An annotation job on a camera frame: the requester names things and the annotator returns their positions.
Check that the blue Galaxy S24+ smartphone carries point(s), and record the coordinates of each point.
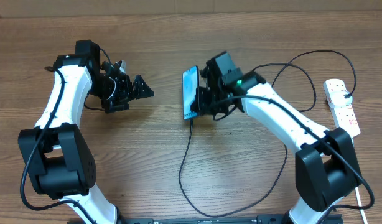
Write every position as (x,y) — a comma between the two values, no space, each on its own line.
(190,83)

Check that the white charger plug adapter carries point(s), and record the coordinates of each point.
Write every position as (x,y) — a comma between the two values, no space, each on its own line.
(339,99)

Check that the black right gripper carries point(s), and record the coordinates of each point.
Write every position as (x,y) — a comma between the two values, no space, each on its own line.
(203,107)

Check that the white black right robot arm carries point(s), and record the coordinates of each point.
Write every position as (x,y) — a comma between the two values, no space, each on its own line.
(327,168)

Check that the white power strip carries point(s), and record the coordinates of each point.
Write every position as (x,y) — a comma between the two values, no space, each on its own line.
(343,117)

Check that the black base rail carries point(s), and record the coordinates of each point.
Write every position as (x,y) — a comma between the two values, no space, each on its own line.
(260,219)

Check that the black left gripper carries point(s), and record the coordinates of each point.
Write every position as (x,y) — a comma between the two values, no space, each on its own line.
(127,93)

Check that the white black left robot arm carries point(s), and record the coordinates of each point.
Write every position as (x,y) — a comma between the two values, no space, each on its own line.
(59,166)

